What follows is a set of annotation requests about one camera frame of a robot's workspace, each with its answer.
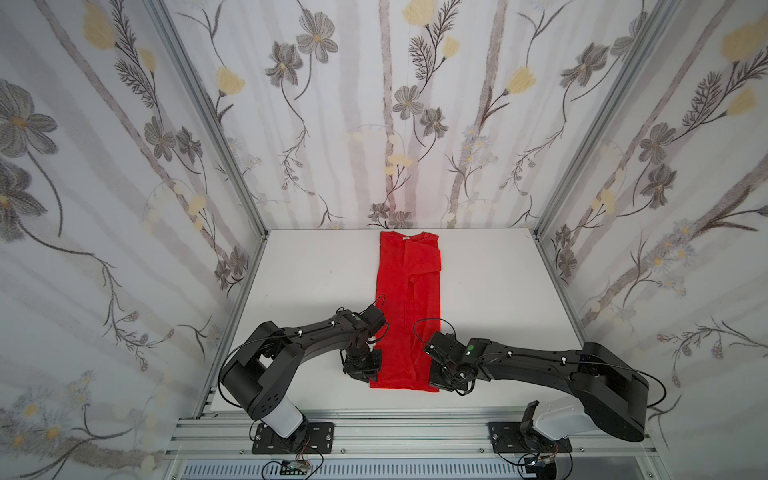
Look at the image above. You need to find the small circuit board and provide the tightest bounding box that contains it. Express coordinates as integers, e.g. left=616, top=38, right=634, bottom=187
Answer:
left=523, top=456, right=558, bottom=480
left=278, top=459, right=313, bottom=476

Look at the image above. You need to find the aluminium corner post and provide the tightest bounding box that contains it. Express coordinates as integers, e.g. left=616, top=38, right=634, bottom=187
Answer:
left=140, top=0, right=268, bottom=238
left=533, top=0, right=685, bottom=238

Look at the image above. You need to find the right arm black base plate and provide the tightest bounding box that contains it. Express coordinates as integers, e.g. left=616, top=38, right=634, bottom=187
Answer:
left=487, top=422, right=573, bottom=454

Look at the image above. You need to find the left small circuit board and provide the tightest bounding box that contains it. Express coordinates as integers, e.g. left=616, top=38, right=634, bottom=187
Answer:
left=278, top=459, right=313, bottom=476

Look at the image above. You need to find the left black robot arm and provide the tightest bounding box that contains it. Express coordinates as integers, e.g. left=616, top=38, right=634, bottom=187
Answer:
left=217, top=304, right=388, bottom=447

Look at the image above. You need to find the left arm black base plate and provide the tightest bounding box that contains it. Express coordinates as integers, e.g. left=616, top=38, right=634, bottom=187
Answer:
left=251, top=422, right=335, bottom=455

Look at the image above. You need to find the left aluminium corner post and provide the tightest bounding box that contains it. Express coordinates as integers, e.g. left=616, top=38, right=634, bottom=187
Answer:
left=140, top=0, right=268, bottom=238

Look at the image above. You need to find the right small circuit board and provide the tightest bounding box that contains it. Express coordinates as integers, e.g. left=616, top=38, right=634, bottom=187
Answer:
left=523, top=456, right=558, bottom=480

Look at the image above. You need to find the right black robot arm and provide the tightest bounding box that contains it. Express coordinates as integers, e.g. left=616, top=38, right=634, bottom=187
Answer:
left=423, top=332, right=653, bottom=444

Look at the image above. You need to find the red t-shirt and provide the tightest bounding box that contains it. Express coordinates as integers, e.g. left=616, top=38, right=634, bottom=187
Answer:
left=370, top=231, right=442, bottom=393

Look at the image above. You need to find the right aluminium corner post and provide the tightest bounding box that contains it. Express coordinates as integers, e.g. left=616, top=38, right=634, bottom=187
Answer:
left=533, top=0, right=685, bottom=238

